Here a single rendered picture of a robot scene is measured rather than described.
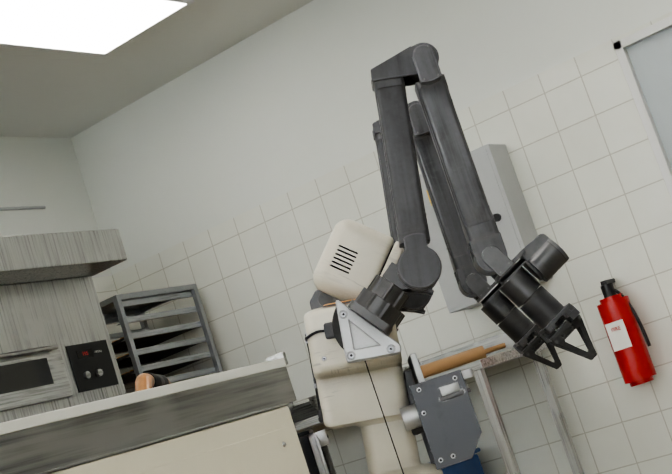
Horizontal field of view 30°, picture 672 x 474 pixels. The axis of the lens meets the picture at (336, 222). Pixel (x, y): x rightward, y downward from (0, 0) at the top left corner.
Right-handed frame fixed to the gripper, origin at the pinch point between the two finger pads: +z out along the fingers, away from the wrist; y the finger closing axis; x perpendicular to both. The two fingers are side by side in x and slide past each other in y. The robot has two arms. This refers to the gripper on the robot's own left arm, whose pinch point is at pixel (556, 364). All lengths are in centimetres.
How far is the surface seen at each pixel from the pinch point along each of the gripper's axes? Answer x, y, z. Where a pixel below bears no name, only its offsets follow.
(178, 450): 52, -121, -34
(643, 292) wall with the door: -90, 319, 31
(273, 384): 40, -102, -33
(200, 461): 52, -119, -31
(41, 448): 60, -136, -43
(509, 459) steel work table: 11, 285, 36
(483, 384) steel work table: -5, 285, 6
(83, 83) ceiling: 23, 396, -257
